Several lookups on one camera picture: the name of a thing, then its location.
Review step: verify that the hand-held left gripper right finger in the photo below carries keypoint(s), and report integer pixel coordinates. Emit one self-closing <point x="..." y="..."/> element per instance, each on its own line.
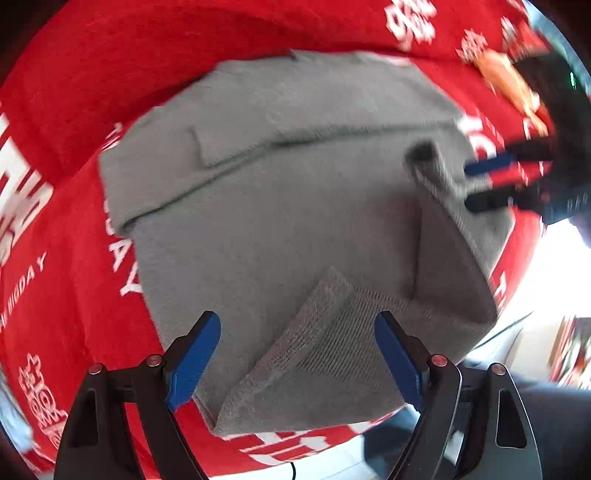
<point x="399" y="364"/>

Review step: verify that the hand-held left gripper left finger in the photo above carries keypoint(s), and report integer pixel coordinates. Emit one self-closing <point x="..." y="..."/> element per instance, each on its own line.
<point x="194" y="364"/>

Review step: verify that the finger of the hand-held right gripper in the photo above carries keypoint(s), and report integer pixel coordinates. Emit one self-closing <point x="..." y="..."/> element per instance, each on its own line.
<point x="494" y="199"/>
<point x="489" y="164"/>

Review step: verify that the grey sweater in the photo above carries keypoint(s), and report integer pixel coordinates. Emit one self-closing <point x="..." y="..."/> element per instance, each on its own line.
<point x="286" y="221"/>

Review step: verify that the orange cloth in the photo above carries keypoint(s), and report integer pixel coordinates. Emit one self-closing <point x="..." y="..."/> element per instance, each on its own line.
<point x="508" y="83"/>

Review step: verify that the person's dark trousers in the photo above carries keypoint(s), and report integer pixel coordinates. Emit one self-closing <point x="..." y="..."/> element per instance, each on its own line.
<point x="554" y="415"/>

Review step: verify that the colourful blurred object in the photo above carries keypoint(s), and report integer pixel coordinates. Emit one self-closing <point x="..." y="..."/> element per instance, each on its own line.
<point x="572" y="350"/>

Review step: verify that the red blanket white lettering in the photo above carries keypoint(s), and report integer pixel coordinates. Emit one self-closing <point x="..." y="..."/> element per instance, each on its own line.
<point x="138" y="55"/>

